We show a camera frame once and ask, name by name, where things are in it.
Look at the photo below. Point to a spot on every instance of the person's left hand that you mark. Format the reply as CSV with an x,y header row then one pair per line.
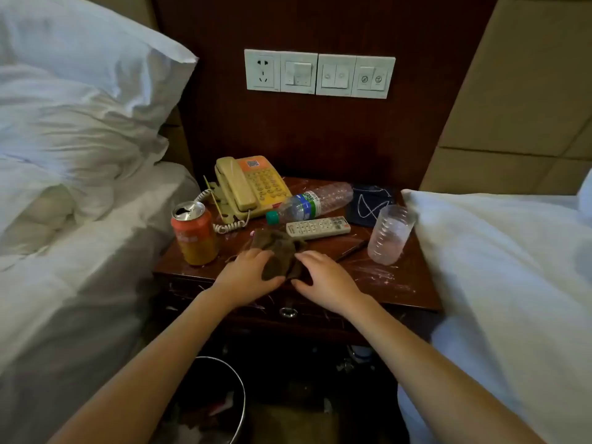
x,y
245,282

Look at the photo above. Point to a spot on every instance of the person's right hand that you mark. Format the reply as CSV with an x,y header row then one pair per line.
x,y
328,286

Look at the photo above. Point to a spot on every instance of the black pen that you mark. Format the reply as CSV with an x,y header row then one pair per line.
x,y
351,251

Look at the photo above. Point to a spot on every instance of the brown cleaning cloth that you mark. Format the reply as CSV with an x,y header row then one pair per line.
x,y
282,254

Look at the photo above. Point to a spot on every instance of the white remote control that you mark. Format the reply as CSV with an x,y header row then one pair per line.
x,y
319,227

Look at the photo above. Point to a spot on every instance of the orange soda can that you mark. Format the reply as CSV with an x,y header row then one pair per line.
x,y
194,240

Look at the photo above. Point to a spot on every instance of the clear plastic cup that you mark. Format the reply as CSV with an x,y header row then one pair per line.
x,y
388,240

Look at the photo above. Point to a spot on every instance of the clear plastic water bottle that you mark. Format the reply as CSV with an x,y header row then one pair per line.
x,y
319,201

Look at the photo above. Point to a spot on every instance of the dark blue scribbled pouch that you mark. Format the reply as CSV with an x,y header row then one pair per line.
x,y
365,208

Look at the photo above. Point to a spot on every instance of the person's left forearm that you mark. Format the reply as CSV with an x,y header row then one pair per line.
x,y
138,383

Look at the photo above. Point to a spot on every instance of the person's right forearm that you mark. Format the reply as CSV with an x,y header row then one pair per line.
x,y
416,379

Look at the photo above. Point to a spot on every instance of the dark wooden nightstand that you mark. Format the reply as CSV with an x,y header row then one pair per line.
x,y
407,291

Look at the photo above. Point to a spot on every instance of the black metal-rimmed trash bin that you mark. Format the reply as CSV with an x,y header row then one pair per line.
x,y
208,379

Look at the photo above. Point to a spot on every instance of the red white wrapper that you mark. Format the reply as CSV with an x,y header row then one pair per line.
x,y
224,403

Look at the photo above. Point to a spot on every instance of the white bed sheet mattress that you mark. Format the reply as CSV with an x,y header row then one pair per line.
x,y
69,295

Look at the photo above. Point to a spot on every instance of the white bed cover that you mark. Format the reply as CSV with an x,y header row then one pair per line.
x,y
508,282

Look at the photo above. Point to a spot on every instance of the crumpled white pillow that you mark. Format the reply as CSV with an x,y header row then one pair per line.
x,y
69,147

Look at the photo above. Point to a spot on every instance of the beige padded headboard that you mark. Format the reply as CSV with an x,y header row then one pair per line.
x,y
508,87

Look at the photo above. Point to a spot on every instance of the smooth white pillow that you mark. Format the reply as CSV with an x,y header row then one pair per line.
x,y
69,50

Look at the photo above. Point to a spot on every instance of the white socket and switch panel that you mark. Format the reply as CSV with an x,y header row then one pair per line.
x,y
263,71

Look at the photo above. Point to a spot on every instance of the white four-button switch panel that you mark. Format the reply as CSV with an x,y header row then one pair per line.
x,y
356,76

